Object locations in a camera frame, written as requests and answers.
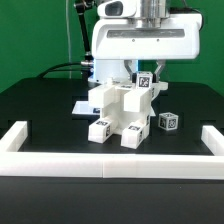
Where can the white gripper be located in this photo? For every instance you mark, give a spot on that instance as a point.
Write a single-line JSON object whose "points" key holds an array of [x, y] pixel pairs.
{"points": [[176, 38]]}

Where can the white tagged cube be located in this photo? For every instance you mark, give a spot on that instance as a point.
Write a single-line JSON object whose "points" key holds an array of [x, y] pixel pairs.
{"points": [[168, 121], [144, 79]]}

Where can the white chair back frame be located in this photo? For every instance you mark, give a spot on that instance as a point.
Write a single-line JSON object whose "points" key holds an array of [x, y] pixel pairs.
{"points": [[126, 95]]}

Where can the white chair seat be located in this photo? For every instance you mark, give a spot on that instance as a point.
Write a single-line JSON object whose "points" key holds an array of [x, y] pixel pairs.
{"points": [[123, 118]]}

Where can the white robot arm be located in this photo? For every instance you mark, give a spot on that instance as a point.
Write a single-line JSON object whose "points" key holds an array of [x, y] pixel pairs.
{"points": [[150, 14]]}

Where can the white U-shaped obstacle fence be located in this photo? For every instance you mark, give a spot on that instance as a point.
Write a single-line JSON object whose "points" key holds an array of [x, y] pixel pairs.
{"points": [[14, 162]]}

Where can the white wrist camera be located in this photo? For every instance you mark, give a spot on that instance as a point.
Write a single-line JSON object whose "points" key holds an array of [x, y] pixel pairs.
{"points": [[117, 9]]}

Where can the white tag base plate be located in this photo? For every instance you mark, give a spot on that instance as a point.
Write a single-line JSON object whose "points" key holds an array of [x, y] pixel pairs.
{"points": [[83, 108]]}

